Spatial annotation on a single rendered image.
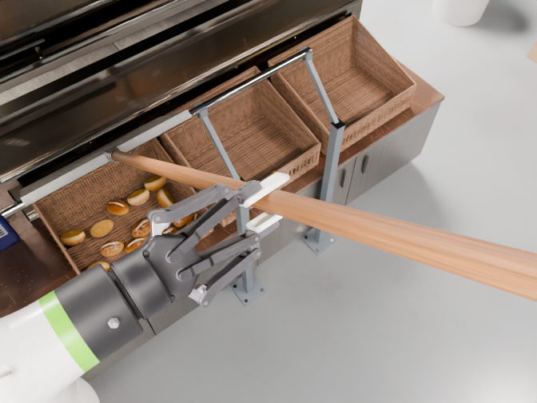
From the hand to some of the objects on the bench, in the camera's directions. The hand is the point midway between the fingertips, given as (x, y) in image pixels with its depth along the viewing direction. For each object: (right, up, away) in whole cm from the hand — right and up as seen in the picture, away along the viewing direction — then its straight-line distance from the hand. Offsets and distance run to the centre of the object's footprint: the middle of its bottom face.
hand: (268, 201), depth 64 cm
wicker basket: (+36, +49, +196) cm, 206 cm away
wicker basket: (-59, -12, +157) cm, 168 cm away
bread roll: (-70, -14, +154) cm, 170 cm away
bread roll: (-56, -1, +162) cm, 171 cm away
